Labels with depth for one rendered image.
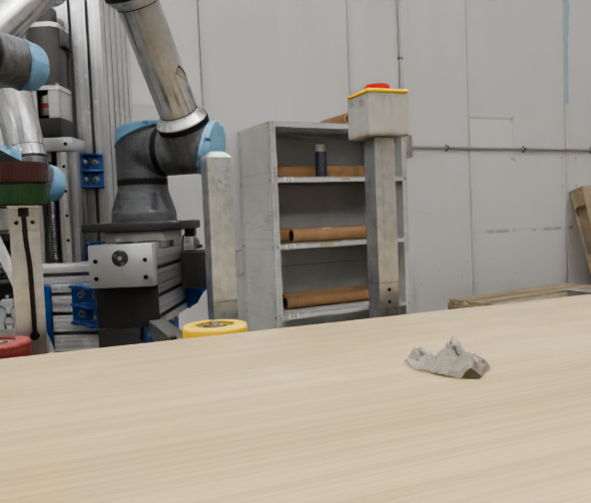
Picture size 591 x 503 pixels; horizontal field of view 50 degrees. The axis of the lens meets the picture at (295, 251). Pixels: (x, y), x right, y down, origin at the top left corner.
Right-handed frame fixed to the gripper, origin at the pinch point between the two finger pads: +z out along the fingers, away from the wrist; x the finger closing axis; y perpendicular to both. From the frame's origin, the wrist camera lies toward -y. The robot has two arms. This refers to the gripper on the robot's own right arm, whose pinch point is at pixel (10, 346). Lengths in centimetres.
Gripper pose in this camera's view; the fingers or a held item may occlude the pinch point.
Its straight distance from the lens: 124.7
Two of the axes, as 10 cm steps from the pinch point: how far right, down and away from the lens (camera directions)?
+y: -3.8, -0.3, 9.2
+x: -9.2, 0.6, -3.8
